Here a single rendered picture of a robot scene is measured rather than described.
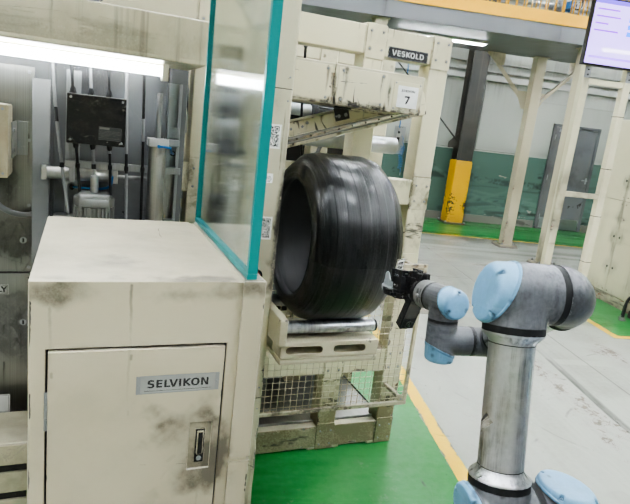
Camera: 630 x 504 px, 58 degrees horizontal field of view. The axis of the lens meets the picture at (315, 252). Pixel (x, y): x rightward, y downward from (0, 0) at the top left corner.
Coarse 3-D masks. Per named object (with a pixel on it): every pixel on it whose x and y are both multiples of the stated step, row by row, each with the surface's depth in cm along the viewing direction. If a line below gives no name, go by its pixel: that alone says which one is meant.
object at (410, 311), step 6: (408, 294) 154; (408, 300) 153; (408, 306) 153; (414, 306) 154; (402, 312) 156; (408, 312) 155; (414, 312) 155; (402, 318) 156; (408, 318) 156; (414, 318) 157; (402, 324) 157; (408, 324) 157
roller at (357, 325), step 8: (288, 320) 188; (296, 320) 188; (304, 320) 189; (312, 320) 190; (320, 320) 191; (328, 320) 192; (336, 320) 193; (344, 320) 194; (352, 320) 195; (360, 320) 196; (368, 320) 197; (288, 328) 185; (296, 328) 186; (304, 328) 187; (312, 328) 188; (320, 328) 189; (328, 328) 191; (336, 328) 192; (344, 328) 193; (352, 328) 194; (360, 328) 195; (368, 328) 197; (376, 328) 198
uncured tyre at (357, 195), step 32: (320, 160) 183; (352, 160) 188; (288, 192) 216; (320, 192) 175; (352, 192) 175; (384, 192) 180; (288, 224) 223; (320, 224) 172; (352, 224) 172; (384, 224) 176; (288, 256) 222; (320, 256) 173; (352, 256) 172; (384, 256) 177; (288, 288) 214; (320, 288) 176; (352, 288) 178
